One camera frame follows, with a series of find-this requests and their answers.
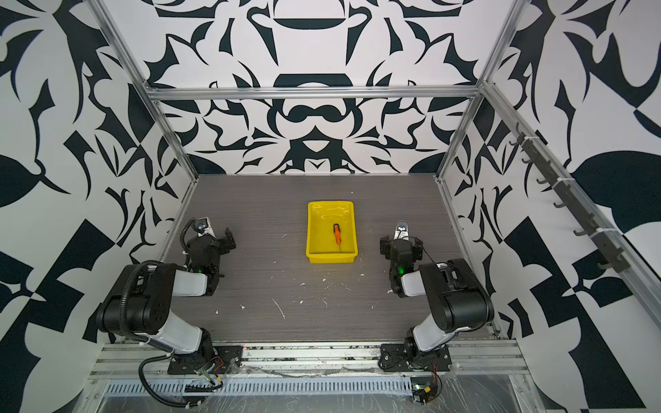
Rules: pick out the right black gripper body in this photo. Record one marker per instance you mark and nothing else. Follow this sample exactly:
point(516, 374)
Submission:
point(418, 252)

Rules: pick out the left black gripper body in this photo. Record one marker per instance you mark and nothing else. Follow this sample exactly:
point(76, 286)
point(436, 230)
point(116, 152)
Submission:
point(219, 249)

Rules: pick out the orange black screwdriver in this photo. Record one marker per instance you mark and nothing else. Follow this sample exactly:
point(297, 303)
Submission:
point(338, 235)

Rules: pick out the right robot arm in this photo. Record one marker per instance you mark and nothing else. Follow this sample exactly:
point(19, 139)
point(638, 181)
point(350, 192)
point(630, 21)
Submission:
point(457, 300)

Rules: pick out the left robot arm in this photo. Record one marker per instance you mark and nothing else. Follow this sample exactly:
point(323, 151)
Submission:
point(138, 306)

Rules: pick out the yellow plastic bin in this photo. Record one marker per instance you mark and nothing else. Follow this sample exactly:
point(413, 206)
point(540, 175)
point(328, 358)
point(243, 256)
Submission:
point(321, 247)

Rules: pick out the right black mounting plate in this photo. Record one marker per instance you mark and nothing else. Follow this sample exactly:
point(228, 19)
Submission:
point(397, 358)

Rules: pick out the black mounting plate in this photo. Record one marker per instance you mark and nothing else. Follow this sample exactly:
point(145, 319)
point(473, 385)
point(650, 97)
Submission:
point(204, 361)
point(397, 358)

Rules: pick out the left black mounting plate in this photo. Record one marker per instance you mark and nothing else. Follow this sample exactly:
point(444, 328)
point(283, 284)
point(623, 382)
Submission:
point(204, 361)

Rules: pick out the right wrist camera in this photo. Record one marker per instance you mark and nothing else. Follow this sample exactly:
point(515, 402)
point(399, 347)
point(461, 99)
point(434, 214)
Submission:
point(402, 230)

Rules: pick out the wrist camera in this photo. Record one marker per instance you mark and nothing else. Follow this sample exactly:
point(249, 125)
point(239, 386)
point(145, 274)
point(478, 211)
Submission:
point(202, 227)
point(402, 230)

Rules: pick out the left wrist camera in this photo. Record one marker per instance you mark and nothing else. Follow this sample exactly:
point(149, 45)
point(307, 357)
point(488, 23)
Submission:
point(202, 227)

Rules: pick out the white slotted cable duct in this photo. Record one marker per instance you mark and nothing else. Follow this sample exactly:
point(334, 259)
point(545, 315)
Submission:
point(278, 386)

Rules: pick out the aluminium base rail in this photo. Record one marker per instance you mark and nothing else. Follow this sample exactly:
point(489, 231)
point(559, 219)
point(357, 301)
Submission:
point(300, 359)

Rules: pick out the black wall hook rail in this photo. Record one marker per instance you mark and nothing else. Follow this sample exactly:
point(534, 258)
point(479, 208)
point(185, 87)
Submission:
point(574, 199)

